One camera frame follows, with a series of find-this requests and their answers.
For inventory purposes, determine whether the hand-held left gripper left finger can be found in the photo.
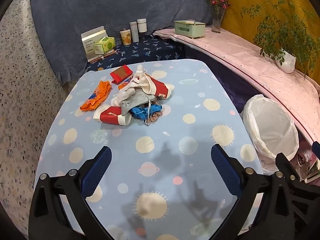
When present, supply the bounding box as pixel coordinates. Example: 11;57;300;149
28;146;112;240

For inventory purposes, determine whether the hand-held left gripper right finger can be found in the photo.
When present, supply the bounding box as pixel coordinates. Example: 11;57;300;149
211;144;293;240

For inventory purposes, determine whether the bin with white bag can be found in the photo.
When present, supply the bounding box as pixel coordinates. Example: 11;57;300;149
240;94;300;174

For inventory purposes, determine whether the colourful printed packaging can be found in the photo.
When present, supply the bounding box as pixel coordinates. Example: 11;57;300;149
296;140;320;180

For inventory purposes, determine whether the red paper cup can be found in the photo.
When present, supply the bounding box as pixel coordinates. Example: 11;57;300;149
146;76;175;100
94;104;132;126

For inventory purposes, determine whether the light blue planet tablecloth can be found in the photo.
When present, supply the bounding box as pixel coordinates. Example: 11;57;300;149
34;59;265;240

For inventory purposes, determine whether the blue crumpled plastic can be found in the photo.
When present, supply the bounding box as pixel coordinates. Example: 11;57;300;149
131;104;163;120

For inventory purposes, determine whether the long orange wrapper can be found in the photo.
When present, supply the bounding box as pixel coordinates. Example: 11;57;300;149
80;80;112;112

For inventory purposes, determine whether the grey cloth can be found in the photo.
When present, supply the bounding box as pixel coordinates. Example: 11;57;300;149
119;90;157;110

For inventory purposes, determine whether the dark purple cloth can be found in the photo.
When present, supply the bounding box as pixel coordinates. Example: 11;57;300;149
185;45;265;113

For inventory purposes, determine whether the round orange wrapper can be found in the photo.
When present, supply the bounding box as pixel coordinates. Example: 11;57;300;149
118;76;133;89

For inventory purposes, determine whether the green plant in white pot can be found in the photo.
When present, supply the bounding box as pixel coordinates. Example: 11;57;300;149
240;0;317;74

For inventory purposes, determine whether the red packet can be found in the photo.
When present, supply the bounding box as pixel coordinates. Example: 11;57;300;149
110;65;133;84

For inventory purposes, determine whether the pink-edged notebook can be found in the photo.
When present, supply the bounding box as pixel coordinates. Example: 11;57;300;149
89;51;120;63

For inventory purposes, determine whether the pink cloth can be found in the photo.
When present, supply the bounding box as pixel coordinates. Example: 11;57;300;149
152;26;320;145

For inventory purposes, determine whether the green tissue pack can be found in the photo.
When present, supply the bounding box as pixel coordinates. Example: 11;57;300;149
94;36;115;55

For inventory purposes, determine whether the dark blue printed cloth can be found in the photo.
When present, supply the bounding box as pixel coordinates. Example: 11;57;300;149
86;36;187;72

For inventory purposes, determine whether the white cardboard box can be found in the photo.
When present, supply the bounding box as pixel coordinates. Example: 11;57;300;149
81;26;108;55

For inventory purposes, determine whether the printed can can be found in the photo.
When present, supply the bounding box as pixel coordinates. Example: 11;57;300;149
120;29;132;46

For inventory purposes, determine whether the tall grey bottle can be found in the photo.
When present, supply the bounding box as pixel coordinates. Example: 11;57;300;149
129;22;139;42

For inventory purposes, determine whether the green tissue box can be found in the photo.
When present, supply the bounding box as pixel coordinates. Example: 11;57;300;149
174;19;206;39

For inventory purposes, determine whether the glass vase with red flowers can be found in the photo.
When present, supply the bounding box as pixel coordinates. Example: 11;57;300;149
204;0;231;33

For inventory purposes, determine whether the blue-grey blanket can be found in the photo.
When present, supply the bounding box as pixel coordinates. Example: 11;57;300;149
29;0;228;85

